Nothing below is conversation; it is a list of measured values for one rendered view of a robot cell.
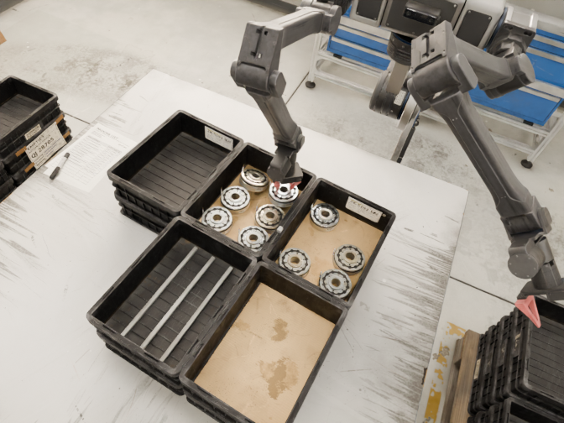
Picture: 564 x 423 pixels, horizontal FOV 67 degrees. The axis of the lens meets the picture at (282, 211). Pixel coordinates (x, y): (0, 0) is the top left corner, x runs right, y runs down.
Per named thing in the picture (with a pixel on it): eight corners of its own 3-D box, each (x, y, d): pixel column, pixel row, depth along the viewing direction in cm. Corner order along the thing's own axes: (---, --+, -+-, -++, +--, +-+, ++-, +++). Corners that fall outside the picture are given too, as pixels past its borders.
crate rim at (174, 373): (178, 218, 137) (177, 213, 135) (258, 263, 130) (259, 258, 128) (85, 320, 114) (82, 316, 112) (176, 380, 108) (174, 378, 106)
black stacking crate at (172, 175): (182, 131, 173) (180, 109, 164) (244, 162, 167) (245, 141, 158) (112, 195, 151) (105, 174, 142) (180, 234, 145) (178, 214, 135)
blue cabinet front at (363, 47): (326, 49, 305) (343, -34, 260) (424, 83, 293) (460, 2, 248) (325, 51, 304) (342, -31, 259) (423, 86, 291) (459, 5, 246)
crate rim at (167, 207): (180, 112, 166) (179, 107, 164) (245, 144, 159) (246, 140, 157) (105, 177, 143) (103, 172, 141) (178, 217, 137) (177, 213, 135)
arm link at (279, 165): (305, 133, 128) (279, 124, 130) (289, 158, 121) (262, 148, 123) (303, 160, 137) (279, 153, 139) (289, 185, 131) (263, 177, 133)
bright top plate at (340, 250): (339, 240, 144) (340, 239, 144) (368, 252, 142) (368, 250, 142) (330, 264, 138) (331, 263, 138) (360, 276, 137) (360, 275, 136)
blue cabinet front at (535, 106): (436, 87, 291) (473, 7, 247) (543, 125, 279) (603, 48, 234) (435, 90, 290) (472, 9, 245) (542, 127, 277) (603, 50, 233)
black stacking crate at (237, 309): (257, 278, 138) (259, 260, 128) (340, 325, 131) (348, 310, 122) (180, 390, 115) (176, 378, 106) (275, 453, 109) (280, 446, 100)
